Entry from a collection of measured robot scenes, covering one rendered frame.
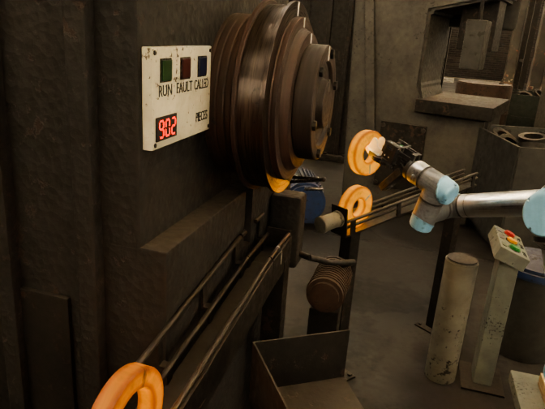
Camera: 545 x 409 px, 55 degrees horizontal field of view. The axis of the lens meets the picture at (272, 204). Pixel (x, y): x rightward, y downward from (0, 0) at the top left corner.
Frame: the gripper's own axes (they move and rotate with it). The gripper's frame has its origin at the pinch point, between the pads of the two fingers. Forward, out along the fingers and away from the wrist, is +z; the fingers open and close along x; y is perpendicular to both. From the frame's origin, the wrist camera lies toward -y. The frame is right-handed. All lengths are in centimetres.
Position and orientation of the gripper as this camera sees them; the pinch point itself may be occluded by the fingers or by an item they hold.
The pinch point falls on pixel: (366, 147)
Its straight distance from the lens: 182.6
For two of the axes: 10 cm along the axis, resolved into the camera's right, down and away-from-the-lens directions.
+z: -5.8, -5.2, 6.2
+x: -7.8, 1.5, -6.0
